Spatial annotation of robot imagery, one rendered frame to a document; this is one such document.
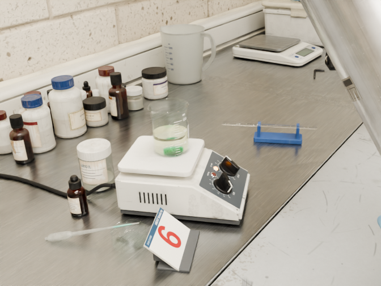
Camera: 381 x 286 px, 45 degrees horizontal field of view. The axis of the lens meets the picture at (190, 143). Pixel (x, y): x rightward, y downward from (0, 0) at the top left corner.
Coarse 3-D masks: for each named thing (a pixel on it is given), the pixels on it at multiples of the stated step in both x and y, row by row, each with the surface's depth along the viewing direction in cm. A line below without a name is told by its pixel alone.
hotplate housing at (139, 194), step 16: (208, 160) 77; (128, 176) 72; (144, 176) 72; (160, 176) 72; (176, 176) 72; (192, 176) 72; (128, 192) 72; (144, 192) 72; (160, 192) 71; (176, 192) 70; (192, 192) 70; (208, 192) 70; (128, 208) 74; (144, 208) 73; (176, 208) 72; (192, 208) 71; (208, 208) 70; (224, 208) 70; (240, 208) 71
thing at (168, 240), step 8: (168, 216) 69; (160, 224) 67; (168, 224) 68; (176, 224) 69; (160, 232) 65; (168, 232) 66; (176, 232) 68; (184, 232) 69; (160, 240) 64; (168, 240) 65; (176, 240) 66; (152, 248) 62; (160, 248) 63; (168, 248) 64; (176, 248) 65; (168, 256) 63; (176, 256) 64
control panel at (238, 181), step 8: (216, 160) 78; (208, 168) 75; (240, 168) 80; (208, 176) 73; (216, 176) 74; (232, 176) 76; (240, 176) 78; (200, 184) 70; (208, 184) 71; (232, 184) 75; (240, 184) 76; (216, 192) 71; (232, 192) 73; (240, 192) 74; (232, 200) 71; (240, 200) 72
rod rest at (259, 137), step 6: (258, 126) 96; (258, 132) 97; (264, 132) 99; (270, 132) 99; (258, 138) 97; (264, 138) 97; (270, 138) 96; (276, 138) 96; (282, 138) 96; (288, 138) 96; (294, 138) 96; (300, 138) 96; (300, 144) 96
